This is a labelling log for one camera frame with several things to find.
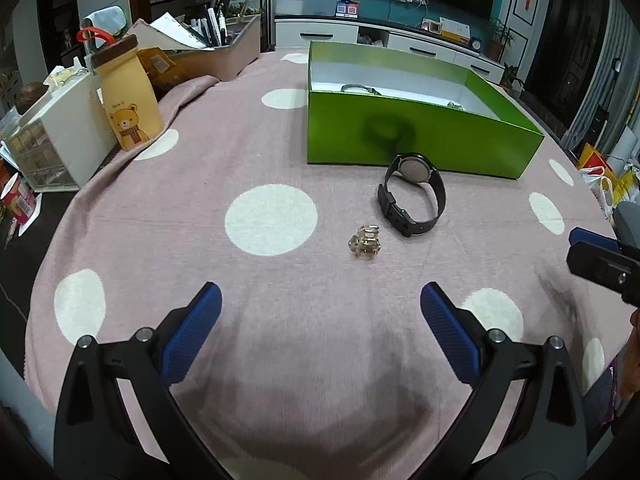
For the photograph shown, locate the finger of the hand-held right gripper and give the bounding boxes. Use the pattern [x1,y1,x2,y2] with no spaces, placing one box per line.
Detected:
[570,227,621,250]
[566,242,640,306]

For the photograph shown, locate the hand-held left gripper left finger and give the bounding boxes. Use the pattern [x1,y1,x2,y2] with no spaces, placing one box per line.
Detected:
[52,281,223,480]

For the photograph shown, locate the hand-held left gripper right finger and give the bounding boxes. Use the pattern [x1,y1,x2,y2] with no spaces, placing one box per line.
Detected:
[420,281,587,480]

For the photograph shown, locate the gold hair clip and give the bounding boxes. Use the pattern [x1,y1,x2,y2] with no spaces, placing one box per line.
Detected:
[346,226,383,260]

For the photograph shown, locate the black wristwatch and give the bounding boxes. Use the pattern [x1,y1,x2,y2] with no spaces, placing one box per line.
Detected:
[377,152,447,238]

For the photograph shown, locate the green cardboard box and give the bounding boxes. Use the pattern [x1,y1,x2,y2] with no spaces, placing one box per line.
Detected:
[306,41,546,181]

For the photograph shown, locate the yellow shopping bag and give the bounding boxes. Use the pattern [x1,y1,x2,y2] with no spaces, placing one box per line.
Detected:
[607,167,640,206]

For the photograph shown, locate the white plastic bag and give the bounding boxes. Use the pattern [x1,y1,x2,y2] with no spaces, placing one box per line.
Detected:
[580,165,616,221]

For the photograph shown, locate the pink polka dot tablecloth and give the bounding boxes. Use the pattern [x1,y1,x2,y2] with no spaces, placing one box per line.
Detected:
[24,49,621,480]

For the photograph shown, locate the orange shopping bag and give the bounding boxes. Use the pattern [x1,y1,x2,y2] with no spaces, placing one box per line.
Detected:
[575,142,606,171]

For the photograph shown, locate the striped curtain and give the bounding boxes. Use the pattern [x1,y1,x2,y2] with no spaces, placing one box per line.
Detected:
[562,5,640,151]

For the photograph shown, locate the small potted plant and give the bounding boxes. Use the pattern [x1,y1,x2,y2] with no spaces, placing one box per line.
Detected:
[500,62,526,98]

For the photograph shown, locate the dark wooden door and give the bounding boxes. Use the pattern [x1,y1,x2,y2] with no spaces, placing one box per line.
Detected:
[525,0,613,131]

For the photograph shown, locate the tall potted plant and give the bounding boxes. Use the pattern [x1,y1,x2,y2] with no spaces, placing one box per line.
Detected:
[487,17,518,61]

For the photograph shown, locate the red snack box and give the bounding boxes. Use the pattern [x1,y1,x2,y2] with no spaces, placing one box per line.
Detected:
[0,172,38,225]

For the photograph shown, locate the white drawer organizer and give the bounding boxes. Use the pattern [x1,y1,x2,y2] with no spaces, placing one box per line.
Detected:
[0,72,118,193]

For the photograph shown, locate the yellow bottle with brown lid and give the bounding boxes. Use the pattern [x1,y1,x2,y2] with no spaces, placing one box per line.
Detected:
[76,27,163,152]

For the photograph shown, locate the yellow and white desk calendar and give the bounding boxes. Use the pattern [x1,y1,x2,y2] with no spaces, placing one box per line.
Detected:
[422,16,472,43]

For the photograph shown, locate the orange snack bag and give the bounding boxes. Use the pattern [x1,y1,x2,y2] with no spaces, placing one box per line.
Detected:
[137,46,178,86]

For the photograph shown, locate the beige desk organizer box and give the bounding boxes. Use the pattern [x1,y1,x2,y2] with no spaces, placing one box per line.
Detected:
[172,12,262,82]

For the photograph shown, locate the white papers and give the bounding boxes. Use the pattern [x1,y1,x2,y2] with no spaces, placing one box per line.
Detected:
[132,10,216,51]

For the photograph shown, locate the bunch of pens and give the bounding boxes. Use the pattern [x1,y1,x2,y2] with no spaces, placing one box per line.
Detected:
[190,0,236,48]

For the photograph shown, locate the grey folded cloth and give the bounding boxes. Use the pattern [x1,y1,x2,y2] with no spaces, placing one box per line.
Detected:
[82,6,126,41]

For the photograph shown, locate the white television cabinet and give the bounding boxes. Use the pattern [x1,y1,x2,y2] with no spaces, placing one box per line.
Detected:
[272,15,506,86]

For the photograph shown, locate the clear plastic storage box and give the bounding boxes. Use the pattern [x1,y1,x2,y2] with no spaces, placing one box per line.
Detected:
[270,0,343,18]

